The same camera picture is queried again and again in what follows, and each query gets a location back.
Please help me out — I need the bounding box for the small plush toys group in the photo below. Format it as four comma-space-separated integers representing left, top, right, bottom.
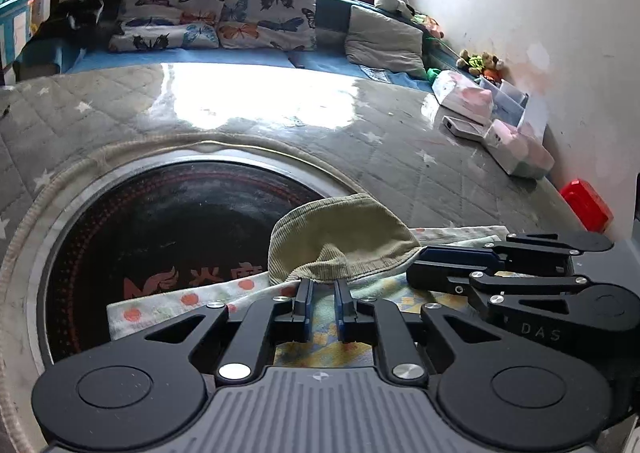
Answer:
456, 49, 507, 85

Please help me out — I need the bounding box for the pink clear storage box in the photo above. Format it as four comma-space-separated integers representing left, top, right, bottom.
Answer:
482, 120, 556, 180

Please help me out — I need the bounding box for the round black glass heater plate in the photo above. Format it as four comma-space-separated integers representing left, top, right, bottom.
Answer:
36, 157, 353, 370

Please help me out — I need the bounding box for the blue bench cushion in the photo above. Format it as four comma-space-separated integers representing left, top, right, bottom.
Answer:
20, 0, 441, 95

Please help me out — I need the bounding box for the blue and white box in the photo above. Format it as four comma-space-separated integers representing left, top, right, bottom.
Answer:
0, 0, 37, 65

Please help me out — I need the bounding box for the dark cloth pile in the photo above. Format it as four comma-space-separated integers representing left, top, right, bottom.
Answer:
34, 0, 132, 54

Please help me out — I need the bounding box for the white cloth with orange dots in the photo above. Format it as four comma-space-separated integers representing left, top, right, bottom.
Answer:
107, 272, 301, 340

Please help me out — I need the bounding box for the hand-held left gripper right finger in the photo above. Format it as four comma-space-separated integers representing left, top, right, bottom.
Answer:
334, 278, 506, 386

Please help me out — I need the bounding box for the small white box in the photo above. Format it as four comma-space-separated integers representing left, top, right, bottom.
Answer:
442, 115, 490, 142

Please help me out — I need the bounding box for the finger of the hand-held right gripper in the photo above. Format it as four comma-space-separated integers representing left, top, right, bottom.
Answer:
406, 260, 603, 321
412, 232, 616, 279

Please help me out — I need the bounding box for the red box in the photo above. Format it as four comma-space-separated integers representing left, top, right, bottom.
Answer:
559, 178, 615, 234

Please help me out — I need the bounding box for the green plush toy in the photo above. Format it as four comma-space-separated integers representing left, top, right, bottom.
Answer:
411, 12, 445, 40

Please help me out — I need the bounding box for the blue denim cloth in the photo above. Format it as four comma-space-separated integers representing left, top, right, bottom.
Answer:
359, 65, 437, 95

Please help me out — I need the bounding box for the pink and white tissue pack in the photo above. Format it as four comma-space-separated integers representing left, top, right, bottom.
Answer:
431, 70, 497, 127

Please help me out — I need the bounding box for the grey pillow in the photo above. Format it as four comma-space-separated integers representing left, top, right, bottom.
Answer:
344, 5, 427, 80

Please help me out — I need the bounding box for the panda plush toy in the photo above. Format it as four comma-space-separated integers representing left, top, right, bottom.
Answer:
374, 0, 417, 18

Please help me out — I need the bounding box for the green corduroy garment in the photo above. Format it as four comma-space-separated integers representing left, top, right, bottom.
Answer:
268, 193, 422, 285

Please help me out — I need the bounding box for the clear plastic organizer box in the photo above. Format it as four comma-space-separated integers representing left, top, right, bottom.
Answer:
476, 75, 530, 110

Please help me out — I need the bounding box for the yellow and blue patterned cloth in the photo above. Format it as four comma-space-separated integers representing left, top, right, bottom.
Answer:
272, 226, 510, 370

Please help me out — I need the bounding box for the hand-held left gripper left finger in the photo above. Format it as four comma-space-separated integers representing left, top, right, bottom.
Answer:
142, 278, 317, 384

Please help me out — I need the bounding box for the butterfly print pillow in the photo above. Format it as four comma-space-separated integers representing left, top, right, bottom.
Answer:
216, 0, 320, 52
109, 0, 227, 53

